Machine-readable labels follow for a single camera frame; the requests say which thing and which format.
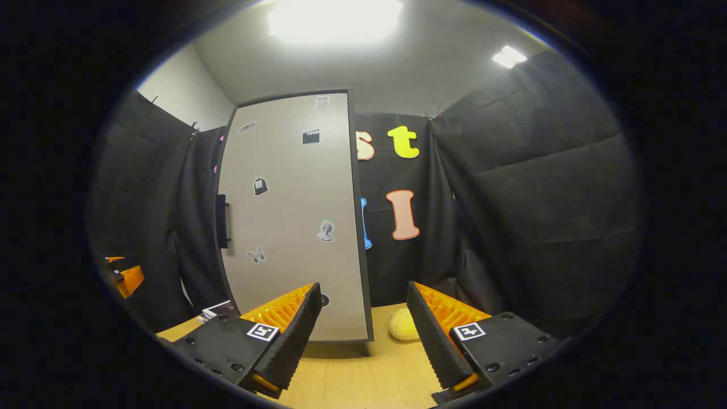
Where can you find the white book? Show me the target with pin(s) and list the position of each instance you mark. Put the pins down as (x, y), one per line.
(216, 311)

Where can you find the black backdrop cloth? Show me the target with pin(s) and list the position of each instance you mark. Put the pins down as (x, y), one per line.
(539, 199)

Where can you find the large ceiling light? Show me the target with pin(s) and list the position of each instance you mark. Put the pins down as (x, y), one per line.
(335, 20)

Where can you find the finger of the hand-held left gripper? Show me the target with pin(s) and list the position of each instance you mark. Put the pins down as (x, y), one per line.
(132, 279)
(115, 259)

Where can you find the small ceiling light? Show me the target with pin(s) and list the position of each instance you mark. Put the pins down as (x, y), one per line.
(509, 57)

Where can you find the light grey cabinet door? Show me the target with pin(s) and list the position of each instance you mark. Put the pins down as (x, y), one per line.
(284, 216)

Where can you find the yellow round sponge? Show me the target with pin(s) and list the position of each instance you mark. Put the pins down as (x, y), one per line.
(402, 326)

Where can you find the dark grey cabinet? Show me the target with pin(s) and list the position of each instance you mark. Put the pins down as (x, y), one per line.
(359, 227)

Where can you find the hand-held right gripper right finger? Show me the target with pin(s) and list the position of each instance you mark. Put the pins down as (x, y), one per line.
(434, 346)

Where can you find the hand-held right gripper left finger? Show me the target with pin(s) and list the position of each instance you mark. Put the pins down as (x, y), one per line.
(295, 341)

